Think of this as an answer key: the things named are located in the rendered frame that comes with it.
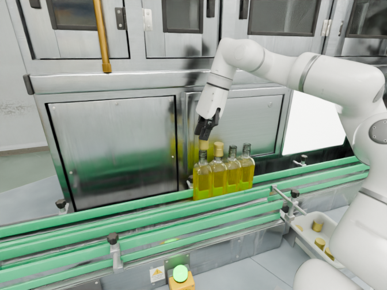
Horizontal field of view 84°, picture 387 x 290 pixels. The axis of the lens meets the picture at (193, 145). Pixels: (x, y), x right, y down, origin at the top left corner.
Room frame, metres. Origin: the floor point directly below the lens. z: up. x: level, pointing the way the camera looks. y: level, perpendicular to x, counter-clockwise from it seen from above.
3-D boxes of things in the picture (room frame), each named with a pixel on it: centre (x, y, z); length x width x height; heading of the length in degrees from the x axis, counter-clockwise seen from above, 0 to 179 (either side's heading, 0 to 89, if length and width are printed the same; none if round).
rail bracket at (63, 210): (0.58, 0.44, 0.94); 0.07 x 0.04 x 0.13; 19
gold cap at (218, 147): (0.68, -0.09, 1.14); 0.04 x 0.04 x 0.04
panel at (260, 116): (0.93, -0.39, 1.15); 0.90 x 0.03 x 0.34; 109
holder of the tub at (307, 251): (0.61, -0.48, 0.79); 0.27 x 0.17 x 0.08; 19
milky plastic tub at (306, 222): (0.58, -0.49, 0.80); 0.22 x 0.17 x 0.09; 19
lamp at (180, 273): (0.44, 0.04, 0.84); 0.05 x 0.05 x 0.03
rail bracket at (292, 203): (0.64, -0.35, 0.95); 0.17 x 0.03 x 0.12; 19
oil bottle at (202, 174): (0.66, -0.03, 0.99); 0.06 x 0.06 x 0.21; 20
